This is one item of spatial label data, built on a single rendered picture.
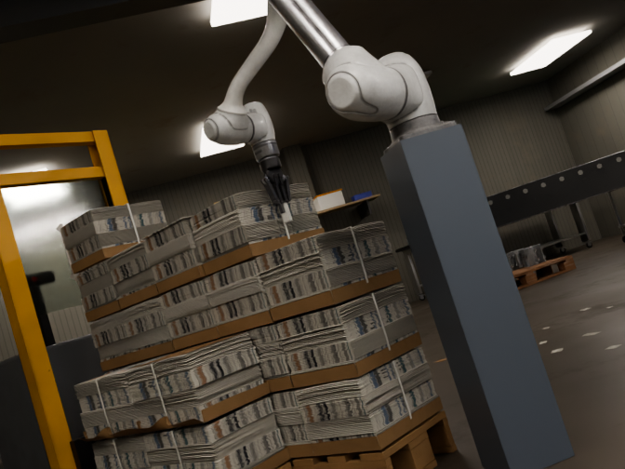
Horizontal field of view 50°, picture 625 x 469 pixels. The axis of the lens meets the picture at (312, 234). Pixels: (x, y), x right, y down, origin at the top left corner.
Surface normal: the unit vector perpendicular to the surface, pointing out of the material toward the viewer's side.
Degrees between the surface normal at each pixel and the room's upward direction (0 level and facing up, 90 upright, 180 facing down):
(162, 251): 90
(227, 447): 90
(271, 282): 90
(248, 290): 90
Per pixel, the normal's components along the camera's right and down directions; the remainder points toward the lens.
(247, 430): 0.70, -0.27
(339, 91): -0.58, 0.22
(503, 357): 0.18, -0.14
